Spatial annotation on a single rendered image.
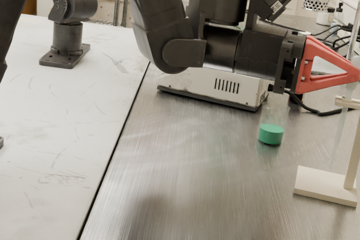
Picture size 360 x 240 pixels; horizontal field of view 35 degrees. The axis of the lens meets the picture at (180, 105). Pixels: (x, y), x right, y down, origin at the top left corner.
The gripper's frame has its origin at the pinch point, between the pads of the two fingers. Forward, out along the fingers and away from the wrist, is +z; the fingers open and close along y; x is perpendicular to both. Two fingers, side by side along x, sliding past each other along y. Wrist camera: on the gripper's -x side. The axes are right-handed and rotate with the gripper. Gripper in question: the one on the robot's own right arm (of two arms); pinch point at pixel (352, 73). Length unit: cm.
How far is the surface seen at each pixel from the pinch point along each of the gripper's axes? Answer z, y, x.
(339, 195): 1.7, -3.1, 15.4
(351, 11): 5, 139, 8
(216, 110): -19.9, 23.5, 16.2
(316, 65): -4, 71, 15
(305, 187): -2.7, -3.0, 15.4
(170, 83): -29.8, 27.2, 14.2
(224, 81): -19.7, 26.3, 11.4
